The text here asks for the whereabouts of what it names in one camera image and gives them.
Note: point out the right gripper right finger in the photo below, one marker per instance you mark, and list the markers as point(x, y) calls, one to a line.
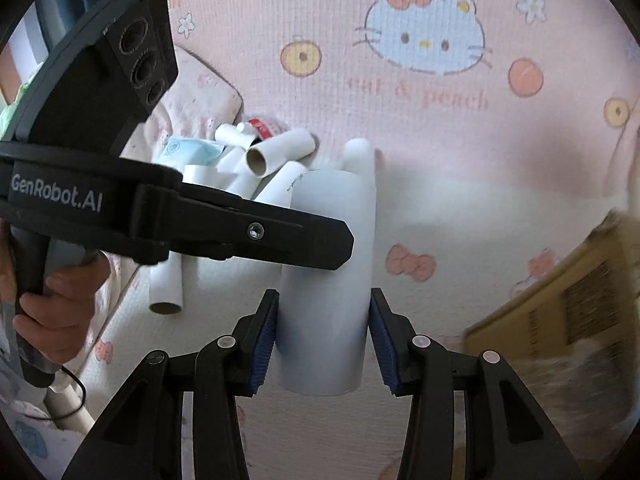
point(507, 433)

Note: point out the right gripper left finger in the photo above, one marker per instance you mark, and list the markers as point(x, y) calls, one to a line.
point(139, 434)

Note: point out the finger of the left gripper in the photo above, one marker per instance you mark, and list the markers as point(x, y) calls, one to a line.
point(204, 222)

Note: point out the large white paper tube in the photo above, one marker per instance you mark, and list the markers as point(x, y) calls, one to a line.
point(323, 315)

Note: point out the person's left hand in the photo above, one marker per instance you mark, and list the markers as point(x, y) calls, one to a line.
point(57, 325)

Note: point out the white cardboard tube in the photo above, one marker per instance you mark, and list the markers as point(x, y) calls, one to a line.
point(269, 156)
point(236, 136)
point(244, 182)
point(279, 190)
point(165, 286)
point(359, 158)

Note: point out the blue tissue pack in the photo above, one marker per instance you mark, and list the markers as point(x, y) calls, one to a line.
point(180, 151)

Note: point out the green white cloth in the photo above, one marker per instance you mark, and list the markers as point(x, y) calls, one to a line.
point(7, 114)

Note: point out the red white small packet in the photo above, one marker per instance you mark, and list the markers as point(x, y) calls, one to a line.
point(265, 126)

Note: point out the pink patterned pillow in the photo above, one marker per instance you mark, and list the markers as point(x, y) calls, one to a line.
point(196, 104)

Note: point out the cardboard box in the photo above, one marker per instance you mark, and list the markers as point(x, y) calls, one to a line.
point(573, 338)

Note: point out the pink Hello Kitty mat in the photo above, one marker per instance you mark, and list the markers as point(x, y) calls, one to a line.
point(504, 130)

